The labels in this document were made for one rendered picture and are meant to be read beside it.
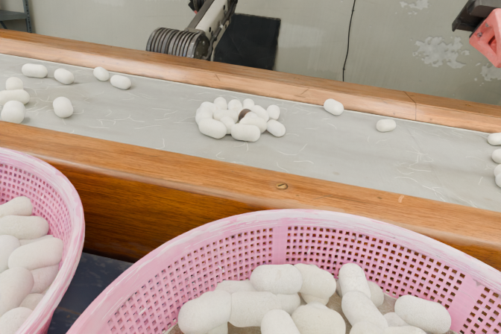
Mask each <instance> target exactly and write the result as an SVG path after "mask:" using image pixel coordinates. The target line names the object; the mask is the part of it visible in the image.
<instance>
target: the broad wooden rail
mask: <svg viewBox="0 0 501 334"><path fill-rule="evenodd" d="M0 54H7V55H12V56H17V57H26V58H31V59H35V60H44V61H48V62H53V63H62V64H67V65H72V66H80V67H85V68H90V69H95V68H96V67H102V68H104V69H106V70H107V71H108V72H117V73H122V74H127V75H135V76H140V77H145V78H153V79H158V80H164V81H172V82H177V83H182V84H190V85H196V86H204V87H209V88H213V89H222V90H227V91H232V92H240V93H245V94H250V95H258V96H264V97H269V98H277V99H282V100H287V101H295V102H300V103H305V104H314V105H318V106H324V102H325V101H326V100H328V99H333V100H335V101H337V102H340V103H341V104H342V105H343V107H344V110H350V111H355V112H360V113H369V114H374V115H378V116H387V117H392V118H396V119H405V120H410V121H415V122H423V123H428V124H433V125H442V126H447V127H455V128H460V129H465V130H474V131H479V132H483V133H501V106H497V105H492V104H483V103H478V102H473V101H464V100H458V99H454V98H445V97H440V96H434V95H425V94H420V93H415V92H407V91H401V90H396V89H387V88H382V87H377V86H368V85H363V84H357V83H348V82H344V81H334V80H329V79H324V78H315V77H310V76H305V75H296V74H291V73H285V72H277V71H271V70H267V69H258V68H252V67H247V66H238V65H233V64H228V63H219V62H213V61H208V60H199V59H195V58H190V57H181V56H175V55H170V54H161V53H156V52H151V51H142V50H137V49H132V48H122V47H118V46H113V45H104V44H98V43H93V42H84V41H80V40H71V39H65V38H60V37H51V36H46V35H41V34H32V33H27V32H21V31H12V30H8V29H3V28H0Z"/></svg>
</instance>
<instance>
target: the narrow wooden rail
mask: <svg viewBox="0 0 501 334"><path fill-rule="evenodd" d="M0 147H1V148H8V149H11V150H14V151H19V152H22V153H24V154H28V155H31V156H32V157H36V158H38V159H40V160H42V161H44V162H46V163H48V164H49V165H51V166H53V167H55V168H56V169H57V170H58V171H60V172H61V173H62V174H63V175H64V176H65V177H67V179H68V180H69V181H70V182H71V184H72V185H73V186H74V187H75V189H76V191H77V192H78V194H79V197H80V199H81V203H82V206H83V213H84V221H85V237H84V243H83V250H82V252H83V253H89V254H93V255H96V256H103V257H107V258H111V259H117V260H120V261H124V262H130V263H134V264H135V263H136V262H138V261H139V260H140V259H141V258H143V257H144V256H146V255H147V254H149V253H150V252H152V251H153V250H155V249H157V248H158V247H159V246H161V245H163V244H165V243H166V242H168V241H170V240H172V239H174V238H176V237H178V236H179V235H182V234H184V233H186V232H188V231H190V230H193V229H195V228H197V227H200V226H202V225H205V224H208V223H210V222H213V221H217V220H219V219H223V218H228V217H230V216H234V215H240V214H244V213H248V212H257V211H263V210H271V209H317V210H326V211H332V212H342V213H347V214H351V215H358V216H362V217H366V218H372V219H374V220H377V221H383V222H385V223H389V224H393V225H396V226H398V227H402V228H405V229H407V230H411V231H414V232H416V233H419V234H421V235H424V236H427V237H429V238H431V239H434V240H436V241H439V242H442V243H444V244H446V245H449V246H450V247H452V248H455V249H457V250H459V251H461V252H463V253H465V254H467V255H469V256H471V257H473V258H475V259H477V260H479V261H481V262H483V263H485V264H487V265H489V266H491V267H492V268H495V269H497V270H498V271H500V272H501V212H497V211H493V210H489V209H481V208H476V207H469V206H465V205H461V204H453V203H448V202H444V201H437V200H433V199H428V198H420V197H416V196H411V195H404V194H400V193H395V192H388V191H383V190H379V189H372V188H367V187H363V186H355V185H350V184H346V183H339V182H335V181H330V180H322V179H318V178H313V177H307V176H302V175H298V174H290V173H285V172H281V171H274V170H269V169H265V168H257V167H253V166H246V165H241V164H237V163H229V162H225V161H220V160H213V159H209V158H204V157H196V156H192V155H188V154H180V153H176V152H172V151H164V150H160V149H156V148H148V147H143V146H139V145H132V144H127V143H123V142H115V141H111V140H106V139H99V138H95V137H91V136H83V135H78V134H74V133H67V132H62V131H58V130H50V129H46V128H41V127H34V126H30V125H22V124H17V123H13V122H6V121H2V120H0Z"/></svg>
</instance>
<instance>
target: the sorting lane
mask: <svg viewBox="0 0 501 334"><path fill-rule="evenodd" d="M27 63H30V64H37V65H43V66H44V67H46V68H47V70H48V74H47V75H46V76H45V77H44V78H35V77H28V76H25V75H24V74H23V73H22V67H23V66H24V65H25V64H27ZM57 69H65V70H67V71H69V72H71V73H72V74H73V75H74V78H75V79H74V81H73V82H72V83H71V84H64V83H61V82H59V81H58V80H56V78H55V77H54V73H55V71H56V70H57ZM93 71H94V69H90V68H85V67H80V66H72V65H67V64H62V63H53V62H48V61H44V60H35V59H31V58H26V57H17V56H12V55H7V54H0V92H1V91H3V90H7V89H6V81H7V79H8V78H11V77H16V78H19V79H20V80H22V82H23V90H24V91H26V92H27V93H28V94H29V95H30V100H29V102H28V103H27V104H24V106H25V117H24V119H23V120H22V122H20V123H19V124H22V125H30V126H34V127H41V128H46V129H50V130H58V131H62V132H67V133H74V134H78V135H83V136H91V137H95V138H99V139H106V140H111V141H115V142H123V143H127V144H132V145H139V146H143V147H148V148H156V149H160V150H164V151H172V152H176V153H180V154H188V155H192V156H196V157H204V158H209V159H213V160H220V161H225V162H229V163H237V164H241V165H246V166H253V167H257V168H265V169H269V170H274V171H281V172H285V173H290V174H298V175H302V176H307V177H313V178H318V179H322V180H330V181H335V182H339V183H346V184H350V185H355V186H363V187H367V188H372V189H379V190H383V191H388V192H395V193H400V194H404V195H411V196H416V197H420V198H428V199H433V200H437V201H444V202H448V203H453V204H461V205H465V206H469V207H476V208H481V209H489V210H493V211H497V212H501V187H499V186H498V185H497V184H496V182H495V178H496V177H495V175H494V169H495V168H496V167H497V166H498V165H499V164H501V163H496V162H495V161H494V160H493V159H492V153H493V152H494V151H495V150H497V149H501V145H491V144H490V143H489V142H488V136H489V135H491V134H492V133H483V132H479V131H474V130H465V129H460V128H455V127H447V126H442V125H433V124H428V123H423V122H415V121H410V120H405V119H396V118H392V117H387V116H378V115H374V114H369V113H360V112H355V111H350V110H343V112H342V114H340V115H337V116H336V115H333V114H332V113H330V112H328V111H326V110H325V109H324V107H323V106H318V105H314V104H305V103H300V102H295V101H287V100H282V99H277V98H269V97H264V96H258V95H250V94H245V93H240V92H232V91H227V90H222V89H213V88H209V87H204V86H196V85H190V84H185V83H177V82H172V81H164V80H158V79H153V78H145V77H140V76H135V75H127V74H122V73H117V72H109V78H108V79H107V80H106V81H100V80H99V79H97V78H96V77H95V76H94V74H93ZM114 75H121V76H124V77H126V78H129V79H130V82H131V85H130V88H128V89H120V88H118V87H114V86H113V85H112V84H111V82H110V79H111V77H112V76H114ZM59 97H65V98H68V99H69V100H70V101H71V103H72V107H73V113H72V114H71V115H70V116H69V117H67V118H61V117H59V116H58V115H56V113H55V112H54V107H53V102H54V100H55V99H56V98H59ZM218 97H222V98H224V99H225V100H226V102H227V110H228V104H229V102H230V101H231V100H233V99H236V100H239V101H240V102H241V104H242V102H243V101H244V100H245V99H248V98H249V99H251V100H252V101H253V102H254V106H255V105H259V106H261V107H262V108H263V109H265V110H266V111H267V109H268V107H269V106H271V105H276V106H278V107H279V109H280V114H279V117H278V119H277V120H276V121H278V122H279V123H280V124H282V125H284V127H285V129H286V132H285V133H284V135H283V136H281V137H276V136H274V135H273V134H272V133H270V132H268V131H267V129H266V130H265V131H264V132H263V133H261V134H260V137H259V138H258V140H257V141H255V142H249V141H243V140H237V139H234V138H233V137H232V135H231V134H225V136H224V137H222V138H220V139H216V138H213V137H211V136H207V135H205V134H203V133H202V132H200V130H199V127H198V124H197V122H196V121H195V117H196V112H197V109H198V108H199V107H200V106H201V104H202V103H204V102H206V101H208V102H210V103H213V104H214V100H215V99H216V98H218ZM381 119H392V120H394V121H395V123H396V127H395V129H393V130H392V131H385V132H381V131H379V130H377V128H376V124H377V122H378V121H379V120H381Z"/></svg>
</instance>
